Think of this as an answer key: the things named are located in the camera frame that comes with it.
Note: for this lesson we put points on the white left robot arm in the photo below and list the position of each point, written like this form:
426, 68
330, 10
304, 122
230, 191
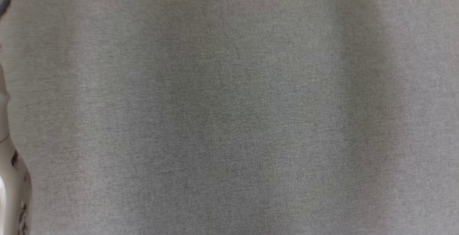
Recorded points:
14, 199

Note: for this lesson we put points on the grey fabric sofa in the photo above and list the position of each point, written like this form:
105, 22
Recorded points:
229, 106

